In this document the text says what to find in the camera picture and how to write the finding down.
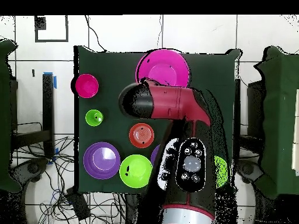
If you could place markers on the purple plastic bowl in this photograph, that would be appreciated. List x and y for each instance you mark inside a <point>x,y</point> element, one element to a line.
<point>155,155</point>
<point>101,160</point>

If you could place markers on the large pink plastic bowl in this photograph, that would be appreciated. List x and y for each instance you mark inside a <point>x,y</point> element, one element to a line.
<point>163,67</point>

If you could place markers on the green plastic bowl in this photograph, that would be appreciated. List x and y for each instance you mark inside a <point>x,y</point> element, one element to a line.
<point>220,171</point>
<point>136,171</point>

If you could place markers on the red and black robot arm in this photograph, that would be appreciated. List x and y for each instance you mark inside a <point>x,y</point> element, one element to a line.
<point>172,102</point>

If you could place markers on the small orange-red plastic bowl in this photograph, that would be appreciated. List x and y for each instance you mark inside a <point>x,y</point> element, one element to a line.
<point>141,135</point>

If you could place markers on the green plastic cup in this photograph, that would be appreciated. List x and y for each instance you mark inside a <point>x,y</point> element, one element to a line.
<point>94,118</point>

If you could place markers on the dark green tablecloth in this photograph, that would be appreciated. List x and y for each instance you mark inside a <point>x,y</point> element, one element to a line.
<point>112,65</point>

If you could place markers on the small red-pink plastic bowl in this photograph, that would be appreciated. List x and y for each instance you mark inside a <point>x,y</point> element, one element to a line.
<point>87,85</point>

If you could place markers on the black stand with blue tape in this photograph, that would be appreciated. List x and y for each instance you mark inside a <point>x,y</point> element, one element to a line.
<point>48,105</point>

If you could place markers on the black metal stand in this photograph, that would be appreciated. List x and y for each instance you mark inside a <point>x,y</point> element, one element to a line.
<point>254,105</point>

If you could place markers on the black power strip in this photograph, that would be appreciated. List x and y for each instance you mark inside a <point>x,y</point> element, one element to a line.
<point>78,205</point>

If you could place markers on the green-covered side table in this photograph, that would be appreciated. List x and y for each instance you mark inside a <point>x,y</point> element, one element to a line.
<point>285,70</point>
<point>4,116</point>

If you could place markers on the white panel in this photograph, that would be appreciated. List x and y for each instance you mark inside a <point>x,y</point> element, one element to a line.
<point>296,130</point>

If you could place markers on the black square floor frame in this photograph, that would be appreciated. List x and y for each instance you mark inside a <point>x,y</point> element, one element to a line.
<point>40,23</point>

